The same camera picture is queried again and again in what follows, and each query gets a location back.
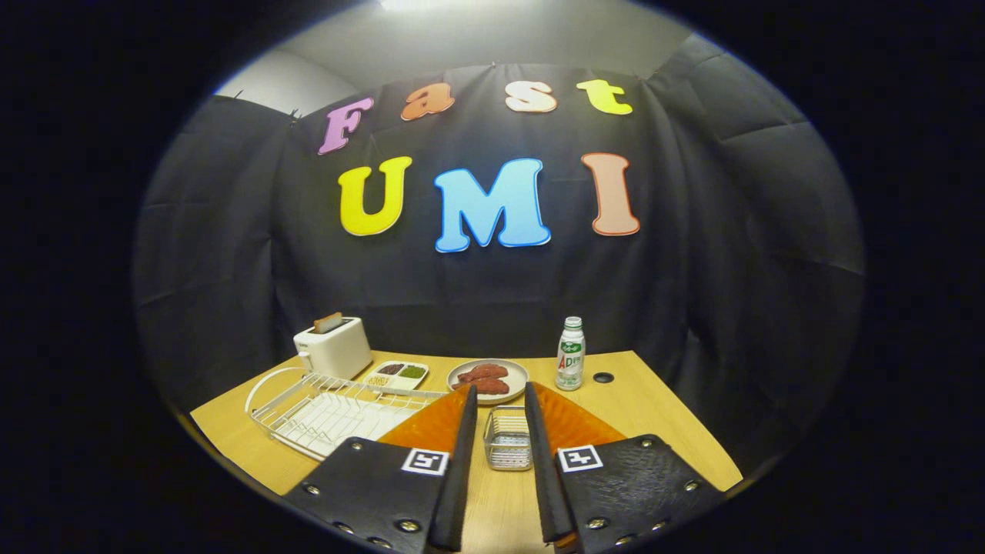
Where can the red meat piece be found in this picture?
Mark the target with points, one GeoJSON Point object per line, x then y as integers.
{"type": "Point", "coordinates": [485, 372]}
{"type": "Point", "coordinates": [489, 387]}

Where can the pile of dark red beans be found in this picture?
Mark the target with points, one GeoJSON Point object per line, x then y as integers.
{"type": "Point", "coordinates": [390, 368]}

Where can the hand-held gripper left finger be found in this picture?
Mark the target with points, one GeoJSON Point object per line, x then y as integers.
{"type": "Point", "coordinates": [454, 477]}

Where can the white toaster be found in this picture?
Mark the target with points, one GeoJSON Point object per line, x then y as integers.
{"type": "Point", "coordinates": [338, 354]}

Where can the white drink bottle green label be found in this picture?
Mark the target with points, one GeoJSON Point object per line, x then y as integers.
{"type": "Point", "coordinates": [570, 362]}

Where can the beige round plate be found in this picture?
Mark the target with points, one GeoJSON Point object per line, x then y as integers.
{"type": "Point", "coordinates": [518, 381]}

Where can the pile of green beans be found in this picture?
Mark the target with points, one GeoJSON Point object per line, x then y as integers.
{"type": "Point", "coordinates": [412, 372]}

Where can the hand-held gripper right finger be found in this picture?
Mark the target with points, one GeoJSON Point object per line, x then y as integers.
{"type": "Point", "coordinates": [542, 477]}

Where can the brown toast slice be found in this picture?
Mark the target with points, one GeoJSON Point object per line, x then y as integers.
{"type": "Point", "coordinates": [328, 322]}

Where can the cream divided snack tray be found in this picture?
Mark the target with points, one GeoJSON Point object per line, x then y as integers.
{"type": "Point", "coordinates": [400, 385]}

